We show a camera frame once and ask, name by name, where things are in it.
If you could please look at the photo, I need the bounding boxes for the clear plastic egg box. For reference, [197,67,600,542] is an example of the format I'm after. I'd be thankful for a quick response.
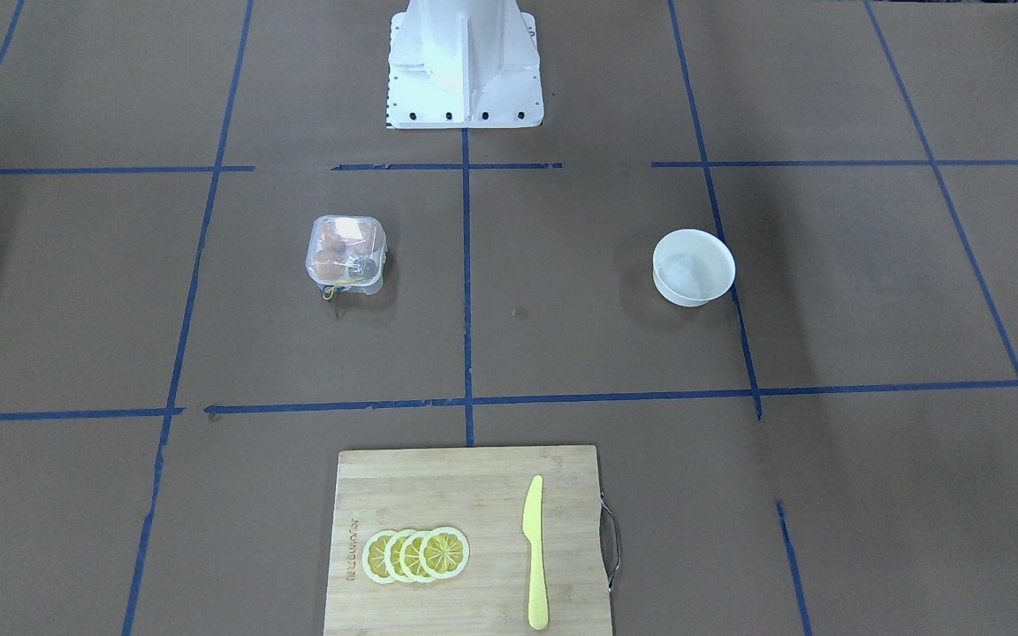
[306,215,388,295]

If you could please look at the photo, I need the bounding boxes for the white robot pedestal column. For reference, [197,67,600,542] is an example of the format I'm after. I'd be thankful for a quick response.
[385,1,545,130]

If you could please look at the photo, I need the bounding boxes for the yellow lemon slices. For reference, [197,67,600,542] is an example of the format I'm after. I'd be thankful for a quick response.
[357,526,470,585]

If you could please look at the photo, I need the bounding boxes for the wooden cutting board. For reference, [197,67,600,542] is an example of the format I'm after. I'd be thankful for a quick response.
[323,444,614,635]

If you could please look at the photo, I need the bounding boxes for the white ceramic bowl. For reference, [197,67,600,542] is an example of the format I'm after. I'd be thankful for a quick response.
[651,228,736,307]

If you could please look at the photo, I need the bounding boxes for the brown egg from bowl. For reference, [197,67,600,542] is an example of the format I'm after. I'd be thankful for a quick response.
[312,251,346,281]

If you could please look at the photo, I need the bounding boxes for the yellow plastic knife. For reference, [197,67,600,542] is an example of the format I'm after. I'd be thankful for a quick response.
[521,474,550,632]

